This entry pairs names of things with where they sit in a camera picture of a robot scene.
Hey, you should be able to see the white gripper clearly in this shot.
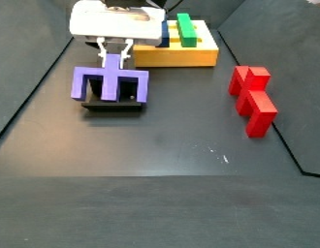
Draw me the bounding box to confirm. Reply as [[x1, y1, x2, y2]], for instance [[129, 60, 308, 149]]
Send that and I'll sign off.
[[70, 0, 166, 62]]

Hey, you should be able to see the purple comb-shaped block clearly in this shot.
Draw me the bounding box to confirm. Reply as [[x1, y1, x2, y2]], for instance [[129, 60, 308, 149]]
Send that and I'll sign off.
[[71, 54, 149, 103]]

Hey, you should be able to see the black angled fixture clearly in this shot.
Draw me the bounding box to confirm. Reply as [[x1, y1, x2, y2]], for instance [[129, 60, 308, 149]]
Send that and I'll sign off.
[[82, 77, 143, 111]]

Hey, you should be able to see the yellow slotted board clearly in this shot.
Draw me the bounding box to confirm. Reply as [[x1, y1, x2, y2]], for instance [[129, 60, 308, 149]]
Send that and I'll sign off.
[[134, 20, 220, 68]]

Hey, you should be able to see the blue long block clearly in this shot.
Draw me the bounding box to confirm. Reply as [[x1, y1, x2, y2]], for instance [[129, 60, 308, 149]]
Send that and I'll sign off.
[[157, 19, 170, 47]]

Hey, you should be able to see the green long block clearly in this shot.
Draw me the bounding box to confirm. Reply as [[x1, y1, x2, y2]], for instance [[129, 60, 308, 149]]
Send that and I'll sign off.
[[178, 13, 198, 47]]

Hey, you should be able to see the red comb-shaped block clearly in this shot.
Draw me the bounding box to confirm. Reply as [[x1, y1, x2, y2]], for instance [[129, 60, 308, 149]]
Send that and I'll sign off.
[[229, 66, 279, 138]]

